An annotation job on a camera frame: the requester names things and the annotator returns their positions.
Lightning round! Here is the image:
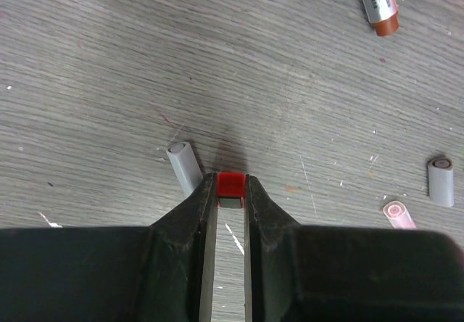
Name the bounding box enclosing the clear pink pen cap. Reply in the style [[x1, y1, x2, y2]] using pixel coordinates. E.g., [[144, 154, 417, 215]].
[[382, 201, 417, 230]]

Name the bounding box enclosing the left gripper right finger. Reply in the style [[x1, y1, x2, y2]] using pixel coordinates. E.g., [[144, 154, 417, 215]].
[[244, 176, 463, 321]]

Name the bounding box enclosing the red marker cap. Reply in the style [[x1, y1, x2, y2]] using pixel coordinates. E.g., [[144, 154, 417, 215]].
[[217, 172, 246, 210]]

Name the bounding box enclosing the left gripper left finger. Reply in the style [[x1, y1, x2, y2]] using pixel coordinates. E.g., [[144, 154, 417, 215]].
[[1, 174, 218, 321]]

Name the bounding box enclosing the grey marker cap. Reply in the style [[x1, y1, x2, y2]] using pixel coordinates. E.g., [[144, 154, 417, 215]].
[[428, 157, 454, 207], [166, 141, 203, 198]]

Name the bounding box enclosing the brown marker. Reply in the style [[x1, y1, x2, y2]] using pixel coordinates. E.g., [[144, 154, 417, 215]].
[[362, 0, 399, 37]]

